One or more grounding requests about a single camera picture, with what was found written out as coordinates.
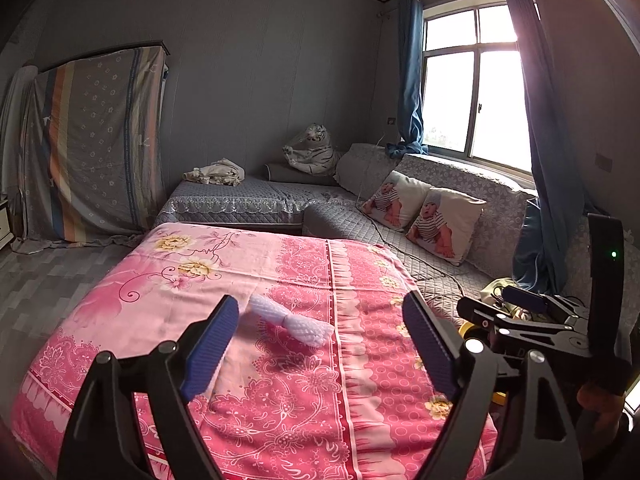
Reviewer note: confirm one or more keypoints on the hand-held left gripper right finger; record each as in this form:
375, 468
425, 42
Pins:
430, 345

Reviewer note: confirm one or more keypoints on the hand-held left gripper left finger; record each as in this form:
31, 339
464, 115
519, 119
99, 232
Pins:
212, 345

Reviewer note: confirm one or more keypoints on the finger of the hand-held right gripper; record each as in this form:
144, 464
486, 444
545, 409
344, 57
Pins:
530, 337
525, 297

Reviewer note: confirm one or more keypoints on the yellow-rimmed trash bin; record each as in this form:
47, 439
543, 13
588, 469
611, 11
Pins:
467, 329

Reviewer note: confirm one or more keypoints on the white foam net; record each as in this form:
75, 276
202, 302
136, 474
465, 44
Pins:
295, 322

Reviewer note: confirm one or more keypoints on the person's right hand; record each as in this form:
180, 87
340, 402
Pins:
602, 405

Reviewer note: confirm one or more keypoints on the green cloth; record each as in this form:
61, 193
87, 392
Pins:
492, 290

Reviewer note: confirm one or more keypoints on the pink floral blanket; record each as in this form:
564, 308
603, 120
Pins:
300, 385

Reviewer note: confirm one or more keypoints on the baby print pillow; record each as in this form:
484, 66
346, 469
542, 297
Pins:
395, 200
445, 225

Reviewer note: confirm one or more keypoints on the long blue curtain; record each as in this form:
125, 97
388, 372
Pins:
550, 160

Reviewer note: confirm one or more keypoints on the grey quilted sofa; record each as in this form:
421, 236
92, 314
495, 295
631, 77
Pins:
240, 200

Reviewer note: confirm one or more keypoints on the cream crumpled cloth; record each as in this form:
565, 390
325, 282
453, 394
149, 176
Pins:
215, 172

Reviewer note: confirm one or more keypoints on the grey bolster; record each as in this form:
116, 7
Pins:
285, 174

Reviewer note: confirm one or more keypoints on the grey lace cushion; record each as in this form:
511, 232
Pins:
360, 165

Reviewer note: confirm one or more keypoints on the window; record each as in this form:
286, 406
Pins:
450, 105

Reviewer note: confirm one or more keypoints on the white tiger plush toy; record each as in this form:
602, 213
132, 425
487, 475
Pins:
315, 152

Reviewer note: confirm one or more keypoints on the striped sheet cover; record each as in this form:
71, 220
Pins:
90, 150

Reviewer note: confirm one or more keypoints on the white hanging cloth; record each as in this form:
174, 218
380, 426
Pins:
15, 125

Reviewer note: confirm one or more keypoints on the wall switch plate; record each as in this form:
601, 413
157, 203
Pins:
603, 161

